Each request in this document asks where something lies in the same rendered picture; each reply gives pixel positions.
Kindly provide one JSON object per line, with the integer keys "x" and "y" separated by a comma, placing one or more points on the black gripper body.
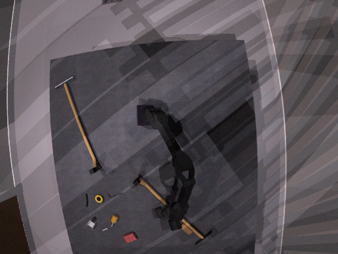
{"x": 159, "y": 212}

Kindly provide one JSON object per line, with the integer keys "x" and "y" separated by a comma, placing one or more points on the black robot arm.
{"x": 181, "y": 162}

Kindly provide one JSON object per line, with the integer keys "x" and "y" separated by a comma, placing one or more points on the red block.
{"x": 130, "y": 237}

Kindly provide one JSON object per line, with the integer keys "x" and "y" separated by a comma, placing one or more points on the brown rectangular block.
{"x": 186, "y": 229}

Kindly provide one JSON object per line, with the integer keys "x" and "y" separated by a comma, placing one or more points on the yellow ring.
{"x": 99, "y": 198}

